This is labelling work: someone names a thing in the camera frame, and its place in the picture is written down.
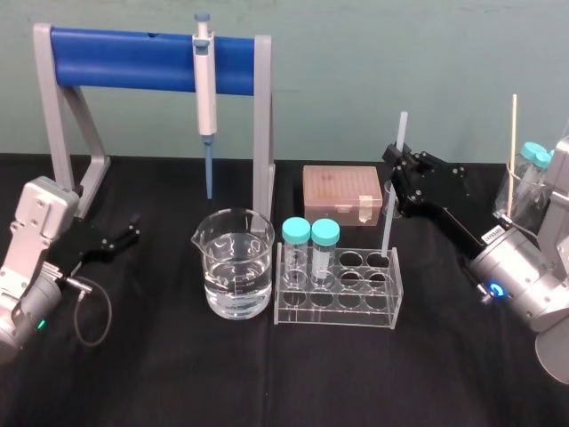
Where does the glass beaker with water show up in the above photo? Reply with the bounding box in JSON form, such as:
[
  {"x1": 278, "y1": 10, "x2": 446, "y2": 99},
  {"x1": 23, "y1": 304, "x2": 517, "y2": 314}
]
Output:
[{"x1": 190, "y1": 208, "x2": 276, "y2": 319}]

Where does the clear acrylic tube rack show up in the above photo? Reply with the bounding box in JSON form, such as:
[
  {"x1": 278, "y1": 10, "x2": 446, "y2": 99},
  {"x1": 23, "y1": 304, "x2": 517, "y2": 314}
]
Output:
[{"x1": 272, "y1": 246, "x2": 405, "y2": 330}]

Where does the grey pipette stand blue bar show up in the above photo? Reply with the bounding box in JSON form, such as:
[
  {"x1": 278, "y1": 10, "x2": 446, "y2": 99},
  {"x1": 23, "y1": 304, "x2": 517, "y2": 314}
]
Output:
[{"x1": 32, "y1": 22, "x2": 277, "y2": 220}]

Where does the clear tube with teal cap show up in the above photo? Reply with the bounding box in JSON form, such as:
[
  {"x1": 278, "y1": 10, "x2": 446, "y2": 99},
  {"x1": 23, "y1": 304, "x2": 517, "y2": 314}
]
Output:
[
  {"x1": 280, "y1": 217, "x2": 312, "y2": 286},
  {"x1": 310, "y1": 218, "x2": 341, "y2": 289}
]

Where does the white translucent stirring rod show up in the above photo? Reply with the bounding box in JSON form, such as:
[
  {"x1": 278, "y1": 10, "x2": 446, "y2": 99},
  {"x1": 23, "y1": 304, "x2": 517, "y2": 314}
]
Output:
[{"x1": 380, "y1": 110, "x2": 410, "y2": 259}]

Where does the bagged tube with teal cap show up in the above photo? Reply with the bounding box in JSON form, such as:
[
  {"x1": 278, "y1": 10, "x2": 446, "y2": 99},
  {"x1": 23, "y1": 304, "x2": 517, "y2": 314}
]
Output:
[
  {"x1": 518, "y1": 141, "x2": 541, "y2": 188},
  {"x1": 534, "y1": 150, "x2": 555, "y2": 188}
]

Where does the translucent pink pipette tip box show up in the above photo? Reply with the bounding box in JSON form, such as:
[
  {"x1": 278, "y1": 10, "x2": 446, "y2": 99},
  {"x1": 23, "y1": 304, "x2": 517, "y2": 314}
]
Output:
[{"x1": 302, "y1": 165, "x2": 385, "y2": 227}]

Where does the beige masking tape strip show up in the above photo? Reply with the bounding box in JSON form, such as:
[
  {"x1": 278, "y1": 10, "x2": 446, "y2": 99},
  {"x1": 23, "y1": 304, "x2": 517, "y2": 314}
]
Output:
[{"x1": 357, "y1": 194, "x2": 375, "y2": 224}]

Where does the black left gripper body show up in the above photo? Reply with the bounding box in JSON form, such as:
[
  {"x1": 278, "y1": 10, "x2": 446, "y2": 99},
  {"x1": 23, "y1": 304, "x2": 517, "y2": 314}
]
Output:
[{"x1": 56, "y1": 215, "x2": 113, "y2": 273}]

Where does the small clear glass beaker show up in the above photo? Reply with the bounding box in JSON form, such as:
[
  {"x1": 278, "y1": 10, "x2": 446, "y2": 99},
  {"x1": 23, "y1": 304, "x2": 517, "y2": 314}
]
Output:
[{"x1": 383, "y1": 179, "x2": 402, "y2": 220}]

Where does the thin wooden stick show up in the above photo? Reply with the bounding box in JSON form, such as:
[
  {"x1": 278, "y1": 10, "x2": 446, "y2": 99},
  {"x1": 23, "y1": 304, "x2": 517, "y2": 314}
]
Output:
[{"x1": 506, "y1": 93, "x2": 519, "y2": 215}]

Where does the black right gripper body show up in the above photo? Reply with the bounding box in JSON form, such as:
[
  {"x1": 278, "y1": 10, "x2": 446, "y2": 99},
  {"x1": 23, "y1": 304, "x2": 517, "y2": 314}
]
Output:
[{"x1": 398, "y1": 170, "x2": 486, "y2": 260}]

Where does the white pipette with blue tip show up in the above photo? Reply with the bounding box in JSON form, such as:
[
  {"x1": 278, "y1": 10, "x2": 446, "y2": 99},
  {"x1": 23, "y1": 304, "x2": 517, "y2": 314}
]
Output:
[{"x1": 191, "y1": 12, "x2": 220, "y2": 200}]

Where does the thin dark gripper cable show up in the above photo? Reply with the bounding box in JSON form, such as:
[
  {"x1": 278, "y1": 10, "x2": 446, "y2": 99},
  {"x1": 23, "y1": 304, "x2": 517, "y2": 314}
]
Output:
[{"x1": 56, "y1": 274, "x2": 113, "y2": 348}]

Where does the black table cloth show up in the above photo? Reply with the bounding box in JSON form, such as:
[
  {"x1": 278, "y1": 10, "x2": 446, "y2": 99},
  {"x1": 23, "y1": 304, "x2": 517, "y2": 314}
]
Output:
[{"x1": 0, "y1": 152, "x2": 569, "y2": 427}]

